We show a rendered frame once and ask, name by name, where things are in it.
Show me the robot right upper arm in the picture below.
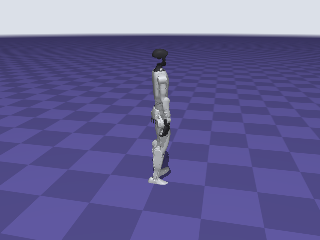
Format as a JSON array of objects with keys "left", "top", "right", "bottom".
[{"left": 157, "top": 74, "right": 169, "bottom": 104}]

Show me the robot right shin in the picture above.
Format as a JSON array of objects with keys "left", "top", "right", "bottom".
[{"left": 153, "top": 149, "right": 165, "bottom": 181}]

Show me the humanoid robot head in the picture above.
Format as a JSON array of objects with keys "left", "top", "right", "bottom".
[{"left": 152, "top": 49, "right": 169, "bottom": 72}]

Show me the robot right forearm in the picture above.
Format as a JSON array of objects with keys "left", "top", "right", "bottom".
[{"left": 162, "top": 98, "right": 171, "bottom": 124}]

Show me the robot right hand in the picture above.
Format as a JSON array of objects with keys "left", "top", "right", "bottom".
[{"left": 160, "top": 119, "right": 171, "bottom": 137}]

